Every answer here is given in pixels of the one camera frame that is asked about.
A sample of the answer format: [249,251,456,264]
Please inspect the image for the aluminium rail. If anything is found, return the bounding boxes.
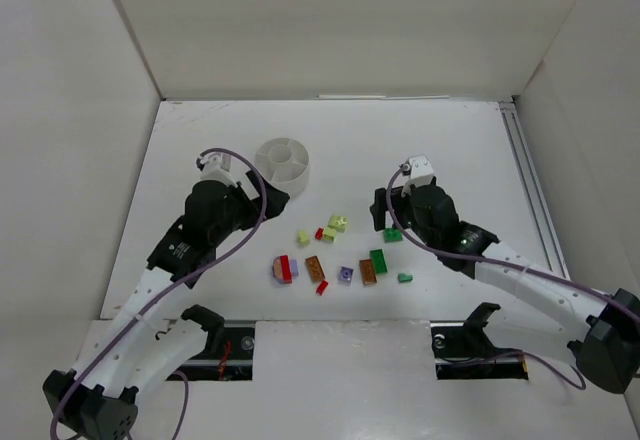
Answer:
[498,101,569,278]

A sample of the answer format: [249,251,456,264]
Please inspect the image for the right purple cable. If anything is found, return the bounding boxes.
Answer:
[388,167,640,391]

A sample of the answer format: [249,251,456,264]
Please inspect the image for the yellow-green lego brick small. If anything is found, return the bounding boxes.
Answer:
[296,230,311,247]

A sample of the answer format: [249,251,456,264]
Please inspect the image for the green square lego brick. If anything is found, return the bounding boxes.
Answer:
[383,228,403,243]

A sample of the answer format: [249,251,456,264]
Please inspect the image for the green sloped lego piece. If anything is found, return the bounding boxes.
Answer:
[397,273,413,283]

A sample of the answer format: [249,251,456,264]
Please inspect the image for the purple square lego brick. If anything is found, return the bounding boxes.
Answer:
[337,266,354,285]

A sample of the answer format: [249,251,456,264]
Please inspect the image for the brown lego plate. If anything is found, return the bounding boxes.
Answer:
[305,256,326,283]
[359,259,377,286]

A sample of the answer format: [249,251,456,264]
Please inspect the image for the yellow-green lego brick large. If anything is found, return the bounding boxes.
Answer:
[328,215,348,233]

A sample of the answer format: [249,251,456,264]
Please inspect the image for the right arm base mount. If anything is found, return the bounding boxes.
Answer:
[430,302,529,381]

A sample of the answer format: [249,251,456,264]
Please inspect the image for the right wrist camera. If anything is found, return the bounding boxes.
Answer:
[400,155,435,189]

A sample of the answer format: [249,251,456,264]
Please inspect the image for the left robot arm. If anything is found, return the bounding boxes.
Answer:
[43,171,290,439]

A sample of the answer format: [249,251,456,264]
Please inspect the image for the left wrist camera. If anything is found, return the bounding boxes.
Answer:
[196,152,235,186]

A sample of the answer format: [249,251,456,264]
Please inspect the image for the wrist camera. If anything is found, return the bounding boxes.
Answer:
[196,152,235,186]
[400,155,435,189]

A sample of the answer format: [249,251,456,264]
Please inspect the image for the green long lego brick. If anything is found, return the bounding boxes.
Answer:
[369,249,388,275]

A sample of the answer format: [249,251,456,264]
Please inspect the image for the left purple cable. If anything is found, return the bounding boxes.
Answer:
[48,147,269,440]

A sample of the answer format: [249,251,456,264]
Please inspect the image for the purple cable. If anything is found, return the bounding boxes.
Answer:
[388,167,640,391]
[48,147,269,440]

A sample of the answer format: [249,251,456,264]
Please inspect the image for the purple red lego assembly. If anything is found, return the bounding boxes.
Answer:
[272,255,299,285]

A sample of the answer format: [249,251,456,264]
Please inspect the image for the white divided round container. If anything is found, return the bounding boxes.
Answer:
[254,138,310,198]

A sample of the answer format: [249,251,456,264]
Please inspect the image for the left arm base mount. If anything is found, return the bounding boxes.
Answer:
[179,305,255,382]

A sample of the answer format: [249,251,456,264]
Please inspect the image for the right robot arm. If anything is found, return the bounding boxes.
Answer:
[369,182,639,394]

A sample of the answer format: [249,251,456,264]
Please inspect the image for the small red lego lower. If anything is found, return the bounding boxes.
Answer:
[316,280,329,296]

